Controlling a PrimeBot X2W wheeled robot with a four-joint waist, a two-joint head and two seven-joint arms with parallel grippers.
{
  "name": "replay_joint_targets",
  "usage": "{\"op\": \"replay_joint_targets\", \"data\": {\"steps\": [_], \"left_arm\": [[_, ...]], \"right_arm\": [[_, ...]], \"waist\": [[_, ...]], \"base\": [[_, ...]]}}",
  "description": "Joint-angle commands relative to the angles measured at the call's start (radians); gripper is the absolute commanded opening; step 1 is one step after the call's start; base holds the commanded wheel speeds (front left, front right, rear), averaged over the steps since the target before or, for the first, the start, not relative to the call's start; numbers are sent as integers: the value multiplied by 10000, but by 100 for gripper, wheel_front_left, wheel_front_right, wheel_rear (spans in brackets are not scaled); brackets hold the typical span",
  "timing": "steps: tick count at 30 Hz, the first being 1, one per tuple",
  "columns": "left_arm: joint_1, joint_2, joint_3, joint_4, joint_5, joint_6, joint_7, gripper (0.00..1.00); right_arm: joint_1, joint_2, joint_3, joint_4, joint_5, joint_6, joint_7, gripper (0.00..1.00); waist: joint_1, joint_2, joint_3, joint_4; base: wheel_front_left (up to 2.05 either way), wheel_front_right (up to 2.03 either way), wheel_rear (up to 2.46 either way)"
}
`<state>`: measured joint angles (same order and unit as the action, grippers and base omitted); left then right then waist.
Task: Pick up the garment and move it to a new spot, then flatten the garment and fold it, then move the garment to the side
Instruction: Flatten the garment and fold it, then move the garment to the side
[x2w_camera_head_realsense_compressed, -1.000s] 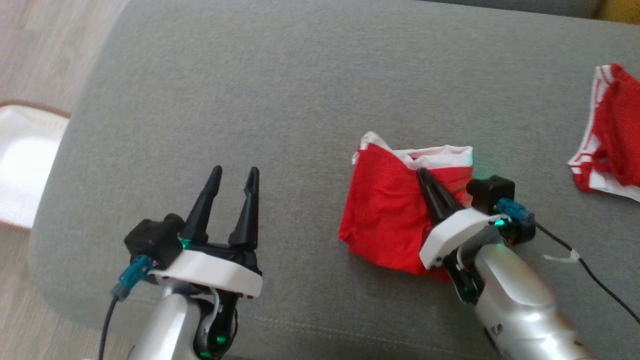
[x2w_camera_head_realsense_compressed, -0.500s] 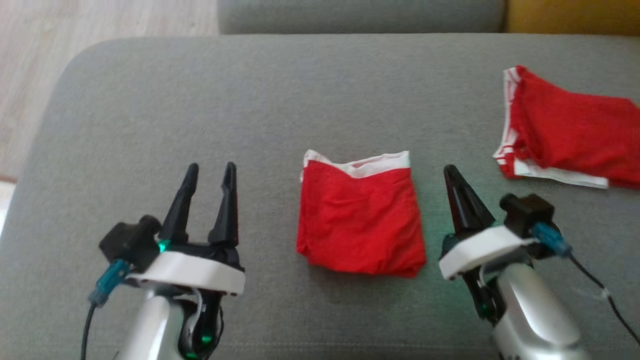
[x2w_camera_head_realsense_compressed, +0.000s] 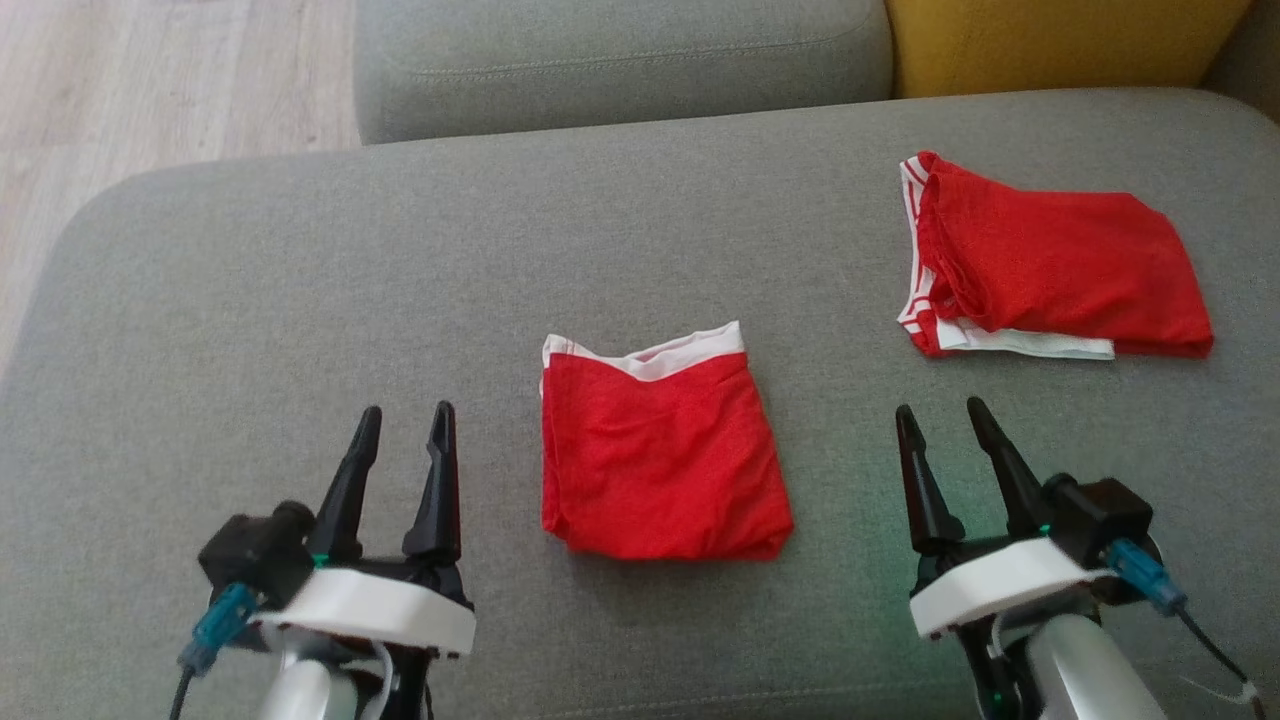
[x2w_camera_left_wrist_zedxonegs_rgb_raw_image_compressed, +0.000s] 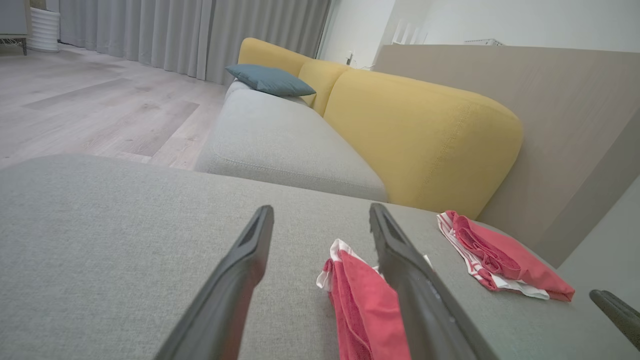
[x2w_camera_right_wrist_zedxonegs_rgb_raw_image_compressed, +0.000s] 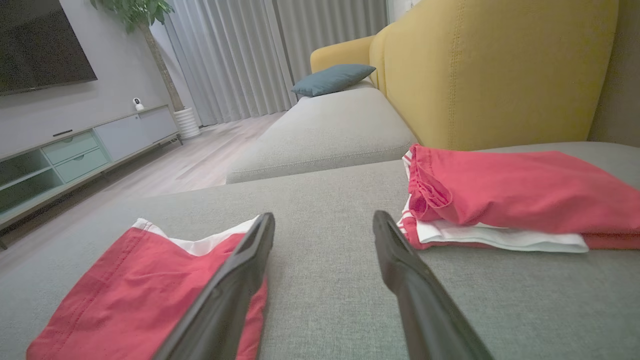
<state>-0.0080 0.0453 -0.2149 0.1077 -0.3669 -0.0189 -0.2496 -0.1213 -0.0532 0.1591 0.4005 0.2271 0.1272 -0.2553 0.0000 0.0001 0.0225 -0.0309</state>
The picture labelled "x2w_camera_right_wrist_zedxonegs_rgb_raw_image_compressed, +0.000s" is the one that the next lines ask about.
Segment black flat screen TV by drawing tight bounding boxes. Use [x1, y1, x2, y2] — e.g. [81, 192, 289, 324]
[0, 0, 98, 97]

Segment narrow yellow sofa backrest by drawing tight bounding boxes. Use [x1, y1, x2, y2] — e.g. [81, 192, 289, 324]
[369, 25, 393, 93]

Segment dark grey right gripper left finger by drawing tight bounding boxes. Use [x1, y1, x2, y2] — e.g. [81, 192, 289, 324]
[152, 212, 276, 360]

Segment wide yellow sofa backrest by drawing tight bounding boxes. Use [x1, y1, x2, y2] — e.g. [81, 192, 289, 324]
[382, 0, 620, 152]

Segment long grey sofa seat cushion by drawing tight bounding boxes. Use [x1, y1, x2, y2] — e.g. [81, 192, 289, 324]
[226, 87, 418, 185]

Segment red white-trimmed shorts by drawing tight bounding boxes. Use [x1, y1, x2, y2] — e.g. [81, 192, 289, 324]
[26, 215, 268, 360]

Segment grey pleated curtain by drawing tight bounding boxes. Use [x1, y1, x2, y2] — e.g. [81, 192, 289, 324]
[150, 0, 390, 127]

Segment yellow sofa end backrest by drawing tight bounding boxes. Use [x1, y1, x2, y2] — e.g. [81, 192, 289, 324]
[310, 35, 376, 74]

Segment indoor tree plant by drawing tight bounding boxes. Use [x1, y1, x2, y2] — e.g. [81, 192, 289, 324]
[90, 0, 186, 112]

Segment grey low TV cabinet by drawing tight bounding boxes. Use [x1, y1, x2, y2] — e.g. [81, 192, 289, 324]
[0, 104, 183, 251]

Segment blue throw pillow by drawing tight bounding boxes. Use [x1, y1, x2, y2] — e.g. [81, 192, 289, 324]
[291, 63, 377, 98]

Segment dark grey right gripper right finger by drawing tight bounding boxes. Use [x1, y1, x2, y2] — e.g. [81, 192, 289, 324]
[372, 210, 496, 360]

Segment white ribbed plant pot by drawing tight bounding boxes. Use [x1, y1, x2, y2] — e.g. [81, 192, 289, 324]
[173, 107, 202, 140]

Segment red white basketball jersey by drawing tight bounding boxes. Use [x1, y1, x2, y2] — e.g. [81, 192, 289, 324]
[397, 144, 640, 254]

